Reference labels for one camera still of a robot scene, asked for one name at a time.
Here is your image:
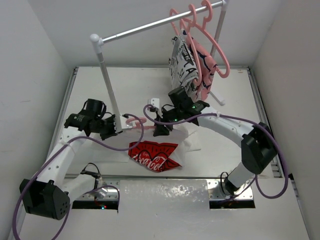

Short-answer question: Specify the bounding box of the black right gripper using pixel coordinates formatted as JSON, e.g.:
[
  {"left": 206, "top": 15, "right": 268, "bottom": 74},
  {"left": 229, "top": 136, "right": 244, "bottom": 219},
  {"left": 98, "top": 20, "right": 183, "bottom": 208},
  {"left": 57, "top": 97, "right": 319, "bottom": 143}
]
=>
[{"left": 154, "top": 105, "right": 184, "bottom": 135}]

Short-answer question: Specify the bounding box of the white red print t-shirt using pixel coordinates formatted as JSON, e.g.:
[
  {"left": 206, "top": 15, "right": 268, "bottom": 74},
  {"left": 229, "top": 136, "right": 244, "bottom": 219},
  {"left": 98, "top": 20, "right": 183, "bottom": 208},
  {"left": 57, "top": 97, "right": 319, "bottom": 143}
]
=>
[{"left": 86, "top": 123, "right": 201, "bottom": 173}]

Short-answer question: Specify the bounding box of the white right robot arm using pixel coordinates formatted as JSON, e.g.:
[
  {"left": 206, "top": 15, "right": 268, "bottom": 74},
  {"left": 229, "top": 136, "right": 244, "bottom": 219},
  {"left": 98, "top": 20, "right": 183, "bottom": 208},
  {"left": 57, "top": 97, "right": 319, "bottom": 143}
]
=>
[{"left": 147, "top": 87, "right": 278, "bottom": 196}]

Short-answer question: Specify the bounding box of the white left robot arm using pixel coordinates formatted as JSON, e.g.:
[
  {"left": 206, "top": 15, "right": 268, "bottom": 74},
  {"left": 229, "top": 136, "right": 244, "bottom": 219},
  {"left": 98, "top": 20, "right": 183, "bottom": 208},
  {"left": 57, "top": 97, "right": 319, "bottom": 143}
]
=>
[{"left": 19, "top": 98, "right": 116, "bottom": 220}]

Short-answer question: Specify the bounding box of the black white print shirt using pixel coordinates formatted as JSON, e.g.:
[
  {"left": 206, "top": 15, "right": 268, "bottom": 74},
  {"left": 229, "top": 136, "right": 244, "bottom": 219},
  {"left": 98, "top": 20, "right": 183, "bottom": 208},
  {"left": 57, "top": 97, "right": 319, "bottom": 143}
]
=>
[{"left": 168, "top": 29, "right": 200, "bottom": 102}]

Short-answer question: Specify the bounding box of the pink print shirt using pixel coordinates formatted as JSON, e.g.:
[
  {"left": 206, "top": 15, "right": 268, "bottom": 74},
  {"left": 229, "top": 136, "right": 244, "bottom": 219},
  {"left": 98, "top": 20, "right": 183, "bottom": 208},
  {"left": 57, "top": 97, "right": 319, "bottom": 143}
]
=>
[{"left": 192, "top": 38, "right": 218, "bottom": 101}]

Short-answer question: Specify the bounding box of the pink hanger holding print shirt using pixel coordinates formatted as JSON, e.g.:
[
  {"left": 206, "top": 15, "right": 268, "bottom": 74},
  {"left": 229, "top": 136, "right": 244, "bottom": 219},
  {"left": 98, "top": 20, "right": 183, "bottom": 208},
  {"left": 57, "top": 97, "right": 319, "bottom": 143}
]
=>
[{"left": 171, "top": 4, "right": 202, "bottom": 86}]

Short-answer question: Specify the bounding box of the white silver clothes rack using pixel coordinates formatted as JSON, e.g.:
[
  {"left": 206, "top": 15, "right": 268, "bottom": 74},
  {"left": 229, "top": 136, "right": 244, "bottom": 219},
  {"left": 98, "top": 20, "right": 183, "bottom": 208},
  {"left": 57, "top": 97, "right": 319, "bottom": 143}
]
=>
[{"left": 90, "top": 0, "right": 222, "bottom": 116}]

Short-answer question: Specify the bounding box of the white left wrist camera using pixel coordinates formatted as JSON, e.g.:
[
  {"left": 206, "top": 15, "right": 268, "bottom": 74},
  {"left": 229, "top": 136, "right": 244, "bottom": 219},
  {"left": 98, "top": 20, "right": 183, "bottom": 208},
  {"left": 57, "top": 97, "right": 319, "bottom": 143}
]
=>
[{"left": 115, "top": 115, "right": 133, "bottom": 133}]

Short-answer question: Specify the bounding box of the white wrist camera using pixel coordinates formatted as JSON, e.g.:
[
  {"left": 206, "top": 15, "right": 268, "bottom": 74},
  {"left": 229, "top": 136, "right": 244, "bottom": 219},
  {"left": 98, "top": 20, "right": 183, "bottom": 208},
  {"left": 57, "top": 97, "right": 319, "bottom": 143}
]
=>
[
  {"left": 115, "top": 115, "right": 133, "bottom": 133},
  {"left": 147, "top": 98, "right": 161, "bottom": 112}
]

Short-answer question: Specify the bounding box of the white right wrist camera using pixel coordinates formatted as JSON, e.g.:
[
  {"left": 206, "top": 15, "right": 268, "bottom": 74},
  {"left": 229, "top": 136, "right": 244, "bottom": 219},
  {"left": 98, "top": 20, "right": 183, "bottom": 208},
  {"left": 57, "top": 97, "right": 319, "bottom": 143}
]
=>
[{"left": 147, "top": 98, "right": 161, "bottom": 112}]

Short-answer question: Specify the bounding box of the silver front mounting rail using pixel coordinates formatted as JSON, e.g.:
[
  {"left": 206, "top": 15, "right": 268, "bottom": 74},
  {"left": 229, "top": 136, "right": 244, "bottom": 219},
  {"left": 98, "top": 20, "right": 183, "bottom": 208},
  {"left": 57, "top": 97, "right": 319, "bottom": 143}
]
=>
[{"left": 24, "top": 174, "right": 298, "bottom": 201}]

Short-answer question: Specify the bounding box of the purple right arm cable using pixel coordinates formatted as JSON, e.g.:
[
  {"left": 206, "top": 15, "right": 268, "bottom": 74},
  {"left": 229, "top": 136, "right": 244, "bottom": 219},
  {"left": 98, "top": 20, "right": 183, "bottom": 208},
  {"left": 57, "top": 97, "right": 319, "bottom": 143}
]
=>
[{"left": 142, "top": 104, "right": 289, "bottom": 199}]

